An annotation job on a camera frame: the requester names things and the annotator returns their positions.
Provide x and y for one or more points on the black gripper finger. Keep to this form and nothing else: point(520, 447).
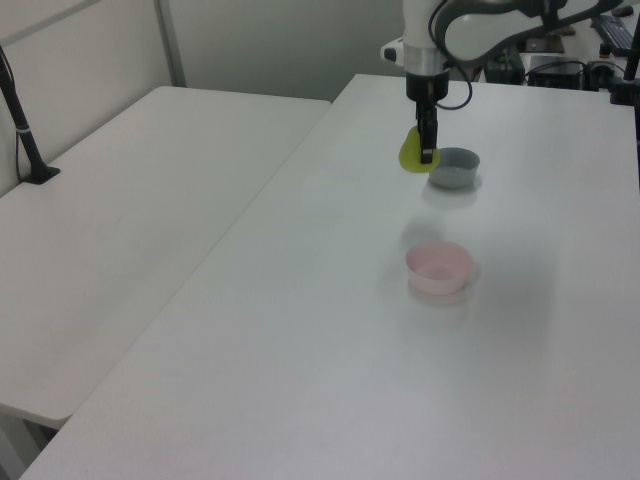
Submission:
point(417, 116)
point(428, 135)

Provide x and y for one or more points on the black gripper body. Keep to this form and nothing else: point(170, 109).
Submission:
point(425, 87)

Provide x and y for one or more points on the green pear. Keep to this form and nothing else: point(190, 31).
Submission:
point(410, 152)

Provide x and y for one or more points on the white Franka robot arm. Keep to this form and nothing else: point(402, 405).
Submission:
point(417, 30)

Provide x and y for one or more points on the gray plastic bowl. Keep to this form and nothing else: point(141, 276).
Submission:
point(455, 172)

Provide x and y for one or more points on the pink plastic bowl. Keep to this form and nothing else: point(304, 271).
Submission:
point(439, 272)

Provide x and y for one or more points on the dark background equipment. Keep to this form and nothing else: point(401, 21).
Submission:
point(560, 72)

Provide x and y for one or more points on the black computer keyboard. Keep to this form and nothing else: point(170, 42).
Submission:
point(614, 31)

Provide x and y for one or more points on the black pole with clamp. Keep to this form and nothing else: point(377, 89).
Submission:
point(629, 70)

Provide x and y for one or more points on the white side table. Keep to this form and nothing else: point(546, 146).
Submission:
point(125, 225)

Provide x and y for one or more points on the gray partition post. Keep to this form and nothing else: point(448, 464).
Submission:
point(171, 42)

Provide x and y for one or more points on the black camera pole with base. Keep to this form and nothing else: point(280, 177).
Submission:
point(27, 140)

